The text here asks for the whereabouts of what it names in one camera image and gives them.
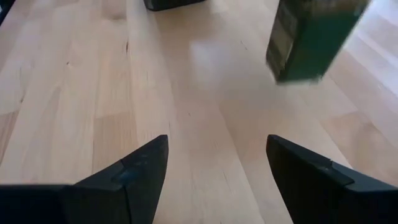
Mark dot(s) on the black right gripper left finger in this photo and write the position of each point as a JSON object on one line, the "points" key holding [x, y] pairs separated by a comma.
{"points": [[93, 202]]}

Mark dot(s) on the dark grey plastic bin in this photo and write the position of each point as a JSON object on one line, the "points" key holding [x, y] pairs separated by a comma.
{"points": [[168, 3]]}

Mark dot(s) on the green-lid spice jar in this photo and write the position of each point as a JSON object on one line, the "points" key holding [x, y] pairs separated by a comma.
{"points": [[311, 40]]}

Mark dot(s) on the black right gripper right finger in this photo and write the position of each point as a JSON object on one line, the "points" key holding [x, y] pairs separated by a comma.
{"points": [[326, 199]]}

